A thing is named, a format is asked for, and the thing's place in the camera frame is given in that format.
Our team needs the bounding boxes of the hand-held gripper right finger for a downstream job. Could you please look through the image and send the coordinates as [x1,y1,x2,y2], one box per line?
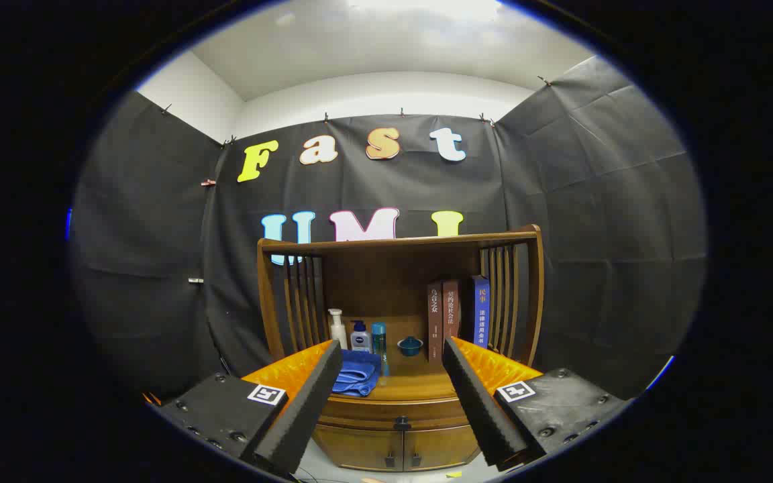
[442,335,634,472]

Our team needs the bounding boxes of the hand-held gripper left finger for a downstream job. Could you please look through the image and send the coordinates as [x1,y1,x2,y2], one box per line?
[144,339,345,478]

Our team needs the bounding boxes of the wooden drawer with black knob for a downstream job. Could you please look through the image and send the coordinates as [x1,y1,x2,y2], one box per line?
[318,396,478,431]

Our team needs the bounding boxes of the wooden cabinet door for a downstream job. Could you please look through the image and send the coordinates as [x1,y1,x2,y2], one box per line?
[313,424,404,472]
[403,424,481,472]

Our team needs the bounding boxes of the wooden countertop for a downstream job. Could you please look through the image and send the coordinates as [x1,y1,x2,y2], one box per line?
[319,315,495,403]

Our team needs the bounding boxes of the wooden cabinet with slatted shelf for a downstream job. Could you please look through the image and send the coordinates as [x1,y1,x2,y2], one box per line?
[256,225,546,474]

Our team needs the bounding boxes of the folded blue towel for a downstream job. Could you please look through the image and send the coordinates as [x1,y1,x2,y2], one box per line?
[331,349,382,398]

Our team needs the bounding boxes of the white pump bottle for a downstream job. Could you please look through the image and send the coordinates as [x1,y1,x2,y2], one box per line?
[328,308,348,351]

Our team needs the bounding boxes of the blue book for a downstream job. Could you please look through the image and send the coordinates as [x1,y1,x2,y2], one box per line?
[460,275,491,350]

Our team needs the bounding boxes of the dark brown book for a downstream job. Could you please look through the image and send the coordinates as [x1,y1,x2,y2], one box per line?
[427,280,444,364]

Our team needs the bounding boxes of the clear teal bottle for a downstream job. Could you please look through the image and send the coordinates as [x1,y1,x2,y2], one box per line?
[371,322,391,378]

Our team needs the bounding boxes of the reddish brown book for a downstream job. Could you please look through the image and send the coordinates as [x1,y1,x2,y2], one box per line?
[442,279,461,343]

